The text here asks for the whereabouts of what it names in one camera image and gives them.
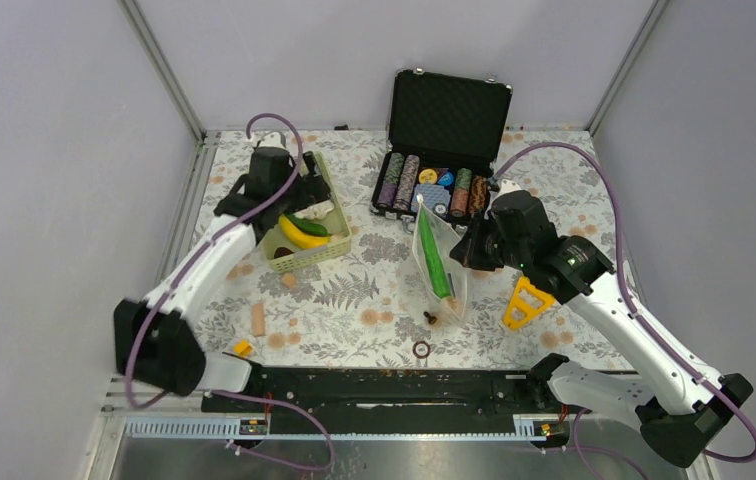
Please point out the small black screw piece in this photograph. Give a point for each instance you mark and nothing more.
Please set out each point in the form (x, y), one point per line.
(431, 319)

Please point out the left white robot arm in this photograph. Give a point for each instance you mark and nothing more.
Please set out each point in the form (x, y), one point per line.
(155, 340)

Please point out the small dark green pepper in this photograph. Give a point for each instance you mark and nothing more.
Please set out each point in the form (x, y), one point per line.
(308, 227)

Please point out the black poker chip case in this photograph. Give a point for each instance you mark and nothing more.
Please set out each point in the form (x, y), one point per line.
(442, 123)

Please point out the long green pepper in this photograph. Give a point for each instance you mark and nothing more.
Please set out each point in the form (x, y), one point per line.
(434, 265)

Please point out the clear zip top bag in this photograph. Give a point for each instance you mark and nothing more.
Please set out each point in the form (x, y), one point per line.
(447, 238)

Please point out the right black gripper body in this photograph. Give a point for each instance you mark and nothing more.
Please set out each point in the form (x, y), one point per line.
(487, 250)

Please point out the light green plastic basket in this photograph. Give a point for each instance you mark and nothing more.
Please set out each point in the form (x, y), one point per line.
(283, 256)

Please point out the yellow banana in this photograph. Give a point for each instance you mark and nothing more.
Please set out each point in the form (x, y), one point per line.
(298, 238)

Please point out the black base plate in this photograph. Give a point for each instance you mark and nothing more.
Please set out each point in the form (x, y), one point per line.
(389, 401)

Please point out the wooden cylinder block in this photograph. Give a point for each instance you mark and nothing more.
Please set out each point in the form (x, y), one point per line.
(258, 320)

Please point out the yellow plastic triangle tool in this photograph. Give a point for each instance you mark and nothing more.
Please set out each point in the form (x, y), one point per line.
(525, 304)

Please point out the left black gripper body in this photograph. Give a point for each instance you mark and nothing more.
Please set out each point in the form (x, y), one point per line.
(301, 192)

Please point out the garlic bulb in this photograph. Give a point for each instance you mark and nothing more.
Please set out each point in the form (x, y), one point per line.
(453, 305)

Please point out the white mushroom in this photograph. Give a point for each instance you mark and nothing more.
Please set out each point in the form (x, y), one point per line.
(316, 212)

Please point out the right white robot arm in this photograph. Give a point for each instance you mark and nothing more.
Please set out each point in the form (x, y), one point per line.
(680, 402)

